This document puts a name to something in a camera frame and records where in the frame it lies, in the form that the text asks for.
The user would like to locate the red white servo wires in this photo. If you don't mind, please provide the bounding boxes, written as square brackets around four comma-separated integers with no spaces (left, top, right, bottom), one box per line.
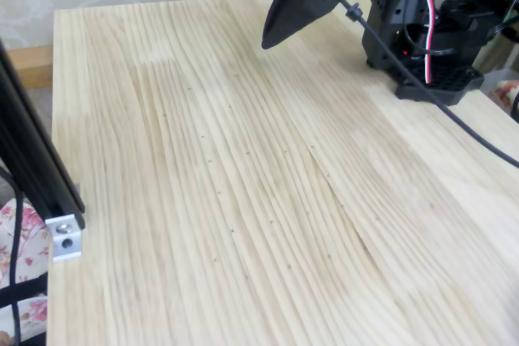
[421,0,441,84]

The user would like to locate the black camera cable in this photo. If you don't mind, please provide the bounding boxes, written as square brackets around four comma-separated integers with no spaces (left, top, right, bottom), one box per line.
[283,0,519,169]

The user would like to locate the black strap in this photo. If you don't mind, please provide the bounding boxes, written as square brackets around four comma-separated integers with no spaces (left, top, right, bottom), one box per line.
[0,274,49,311]

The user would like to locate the floral cloth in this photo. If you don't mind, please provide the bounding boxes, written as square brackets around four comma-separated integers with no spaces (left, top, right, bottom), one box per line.
[0,195,52,346]

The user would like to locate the brown wooden skirting board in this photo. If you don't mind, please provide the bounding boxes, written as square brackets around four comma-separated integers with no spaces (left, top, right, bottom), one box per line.
[7,45,54,90]

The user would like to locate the floral fabric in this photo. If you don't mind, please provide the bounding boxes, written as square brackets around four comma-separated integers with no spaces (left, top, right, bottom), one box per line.
[492,79,519,120]

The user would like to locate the aluminium corner bracket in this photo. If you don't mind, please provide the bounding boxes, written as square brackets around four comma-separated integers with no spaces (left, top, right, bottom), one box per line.
[44,214,84,264]

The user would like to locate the thick black cable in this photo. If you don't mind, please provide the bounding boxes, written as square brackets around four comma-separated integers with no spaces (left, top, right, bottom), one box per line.
[0,167,25,346]

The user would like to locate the metal extrusion post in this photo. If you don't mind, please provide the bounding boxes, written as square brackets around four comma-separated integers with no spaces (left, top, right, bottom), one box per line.
[0,37,87,230]

